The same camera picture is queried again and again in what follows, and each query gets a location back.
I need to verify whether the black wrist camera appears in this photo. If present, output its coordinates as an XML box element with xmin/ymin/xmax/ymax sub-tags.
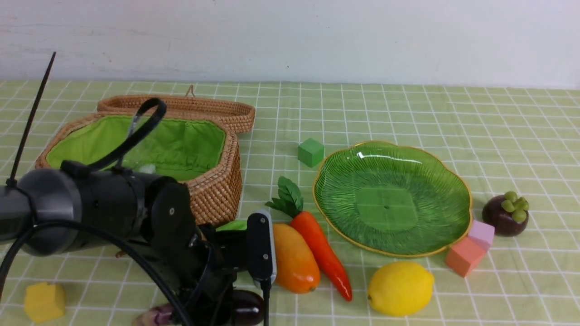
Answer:
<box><xmin>245</xmin><ymin>209</ymin><xmax>277</xmax><ymax>290</ymax></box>

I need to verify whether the orange mango toy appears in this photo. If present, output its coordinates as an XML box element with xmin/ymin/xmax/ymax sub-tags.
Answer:
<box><xmin>273</xmin><ymin>223</ymin><xmax>321</xmax><ymax>294</ymax></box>

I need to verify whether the yellow lemon toy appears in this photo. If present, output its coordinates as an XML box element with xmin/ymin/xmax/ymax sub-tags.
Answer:
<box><xmin>367</xmin><ymin>261</ymin><xmax>435</xmax><ymax>317</ymax></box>

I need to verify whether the green bitter gourd toy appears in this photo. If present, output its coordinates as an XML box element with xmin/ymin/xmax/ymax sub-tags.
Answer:
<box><xmin>216</xmin><ymin>220</ymin><xmax>248</xmax><ymax>232</ymax></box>

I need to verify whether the black cable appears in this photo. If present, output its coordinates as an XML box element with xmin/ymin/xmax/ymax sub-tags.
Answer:
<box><xmin>0</xmin><ymin>220</ymin><xmax>195</xmax><ymax>326</ymax></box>

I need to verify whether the orange carrot toy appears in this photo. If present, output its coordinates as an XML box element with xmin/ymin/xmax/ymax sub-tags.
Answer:
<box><xmin>266</xmin><ymin>176</ymin><xmax>353</xmax><ymax>302</ymax></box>

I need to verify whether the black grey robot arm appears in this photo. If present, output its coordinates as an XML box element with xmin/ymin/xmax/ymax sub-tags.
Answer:
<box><xmin>1</xmin><ymin>161</ymin><xmax>263</xmax><ymax>326</ymax></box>

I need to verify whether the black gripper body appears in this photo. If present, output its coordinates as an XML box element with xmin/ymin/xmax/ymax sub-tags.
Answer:
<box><xmin>154</xmin><ymin>224</ymin><xmax>248</xmax><ymax>326</ymax></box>

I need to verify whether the green foam cube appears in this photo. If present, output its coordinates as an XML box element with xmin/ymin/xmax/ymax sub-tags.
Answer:
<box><xmin>297</xmin><ymin>138</ymin><xmax>325</xmax><ymax>168</ymax></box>

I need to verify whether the pink foam cube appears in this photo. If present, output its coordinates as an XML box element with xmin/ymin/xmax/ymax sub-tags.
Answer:
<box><xmin>444</xmin><ymin>237</ymin><xmax>487</xmax><ymax>278</ymax></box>

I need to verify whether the black cable tie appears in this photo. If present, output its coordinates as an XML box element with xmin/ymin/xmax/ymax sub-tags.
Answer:
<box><xmin>5</xmin><ymin>51</ymin><xmax>57</xmax><ymax>187</ymax></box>

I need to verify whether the green glass leaf plate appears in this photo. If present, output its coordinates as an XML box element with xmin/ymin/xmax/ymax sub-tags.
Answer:
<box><xmin>312</xmin><ymin>140</ymin><xmax>473</xmax><ymax>258</ymax></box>

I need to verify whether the dark purple mangosteen toy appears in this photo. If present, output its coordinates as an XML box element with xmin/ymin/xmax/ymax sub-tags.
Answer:
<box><xmin>481</xmin><ymin>191</ymin><xmax>530</xmax><ymax>237</ymax></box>

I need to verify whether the woven wicker basket lid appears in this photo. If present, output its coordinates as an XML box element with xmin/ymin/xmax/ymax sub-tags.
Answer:
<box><xmin>96</xmin><ymin>85</ymin><xmax>256</xmax><ymax>133</ymax></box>

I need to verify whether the purple eggplant toy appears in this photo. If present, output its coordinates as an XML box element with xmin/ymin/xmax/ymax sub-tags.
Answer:
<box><xmin>132</xmin><ymin>290</ymin><xmax>265</xmax><ymax>326</ymax></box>

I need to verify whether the lilac foam cube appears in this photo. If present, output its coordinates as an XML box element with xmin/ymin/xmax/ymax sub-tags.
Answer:
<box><xmin>467</xmin><ymin>220</ymin><xmax>495</xmax><ymax>252</ymax></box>

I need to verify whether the yellow foam block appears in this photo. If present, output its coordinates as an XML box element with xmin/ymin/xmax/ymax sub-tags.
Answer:
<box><xmin>24</xmin><ymin>282</ymin><xmax>66</xmax><ymax>324</ymax></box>

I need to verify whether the woven wicker basket green lining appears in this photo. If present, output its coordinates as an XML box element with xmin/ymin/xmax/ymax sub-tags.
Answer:
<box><xmin>34</xmin><ymin>112</ymin><xmax>243</xmax><ymax>227</ymax></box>

